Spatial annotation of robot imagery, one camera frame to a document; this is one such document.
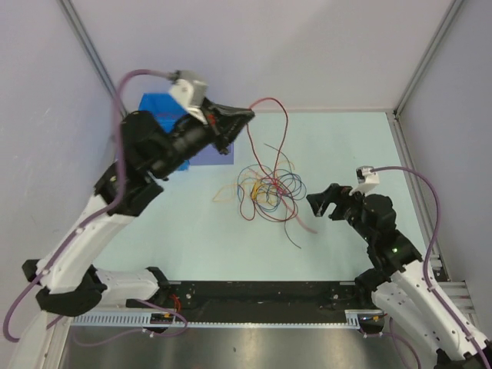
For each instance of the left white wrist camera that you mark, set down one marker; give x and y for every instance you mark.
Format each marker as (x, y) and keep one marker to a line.
(188, 89)

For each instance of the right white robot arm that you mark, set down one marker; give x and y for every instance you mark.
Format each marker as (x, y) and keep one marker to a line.
(400, 284)

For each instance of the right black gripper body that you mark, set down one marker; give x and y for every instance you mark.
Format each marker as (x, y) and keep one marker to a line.
(348, 207)

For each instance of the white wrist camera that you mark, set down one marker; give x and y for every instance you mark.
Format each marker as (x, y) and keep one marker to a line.
(367, 180)
(188, 89)

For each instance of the grey slotted cable duct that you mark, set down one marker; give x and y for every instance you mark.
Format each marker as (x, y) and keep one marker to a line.
(148, 320)

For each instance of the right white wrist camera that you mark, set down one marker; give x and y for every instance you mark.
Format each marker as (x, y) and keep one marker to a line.
(367, 180)

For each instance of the rear blue plastic bin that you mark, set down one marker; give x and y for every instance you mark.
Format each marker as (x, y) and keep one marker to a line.
(163, 107)

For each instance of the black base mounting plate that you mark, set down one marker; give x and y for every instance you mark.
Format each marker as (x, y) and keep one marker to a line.
(264, 302)

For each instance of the lavender plastic tray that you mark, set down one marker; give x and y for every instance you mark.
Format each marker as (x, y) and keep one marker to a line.
(210, 156)

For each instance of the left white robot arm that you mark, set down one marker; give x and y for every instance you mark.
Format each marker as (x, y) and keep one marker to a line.
(70, 285)

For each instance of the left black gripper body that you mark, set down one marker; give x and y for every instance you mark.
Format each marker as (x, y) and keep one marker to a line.
(222, 140)

